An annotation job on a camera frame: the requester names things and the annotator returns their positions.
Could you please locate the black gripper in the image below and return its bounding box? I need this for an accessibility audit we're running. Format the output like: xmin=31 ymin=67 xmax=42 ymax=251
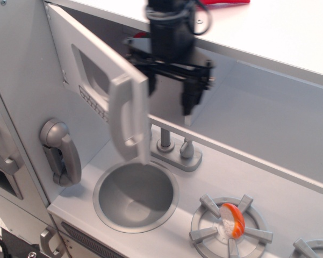
xmin=124 ymin=18 xmax=214 ymax=116

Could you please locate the grey microwave door handle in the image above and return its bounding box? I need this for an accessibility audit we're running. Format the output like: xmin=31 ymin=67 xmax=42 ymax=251
xmin=109 ymin=74 xmax=144 ymax=161

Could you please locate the white toy microwave door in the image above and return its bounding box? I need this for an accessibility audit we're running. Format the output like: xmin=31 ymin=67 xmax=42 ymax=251
xmin=44 ymin=2 xmax=151 ymax=166

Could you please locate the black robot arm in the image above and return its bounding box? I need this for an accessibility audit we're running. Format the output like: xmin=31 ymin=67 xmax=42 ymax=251
xmin=124 ymin=1 xmax=214 ymax=116

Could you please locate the grey toy faucet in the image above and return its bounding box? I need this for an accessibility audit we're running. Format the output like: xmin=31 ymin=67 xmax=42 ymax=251
xmin=150 ymin=128 xmax=203 ymax=172

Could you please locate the red green toy pepper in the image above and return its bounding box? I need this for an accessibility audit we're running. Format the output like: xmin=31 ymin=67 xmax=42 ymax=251
xmin=200 ymin=0 xmax=250 ymax=5

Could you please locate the silver round sink bowl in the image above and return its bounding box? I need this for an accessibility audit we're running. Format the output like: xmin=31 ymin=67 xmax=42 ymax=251
xmin=92 ymin=162 xmax=180 ymax=233

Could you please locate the grey stove burner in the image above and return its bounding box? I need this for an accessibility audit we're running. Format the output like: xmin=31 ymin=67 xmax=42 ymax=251
xmin=290 ymin=238 xmax=323 ymax=258
xmin=189 ymin=194 xmax=273 ymax=257

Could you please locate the salmon sushi toy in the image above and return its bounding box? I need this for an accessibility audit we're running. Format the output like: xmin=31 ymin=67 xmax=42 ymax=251
xmin=219 ymin=203 xmax=245 ymax=239

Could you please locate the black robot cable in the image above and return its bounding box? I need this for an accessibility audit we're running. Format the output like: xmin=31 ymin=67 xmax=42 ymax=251
xmin=186 ymin=0 xmax=213 ymax=36

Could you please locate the grey toy wall phone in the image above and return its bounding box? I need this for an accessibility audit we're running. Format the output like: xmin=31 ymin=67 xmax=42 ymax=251
xmin=40 ymin=119 xmax=81 ymax=187

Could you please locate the grey oven door handle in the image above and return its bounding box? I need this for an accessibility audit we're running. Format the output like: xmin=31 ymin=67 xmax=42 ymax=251
xmin=40 ymin=228 xmax=63 ymax=258

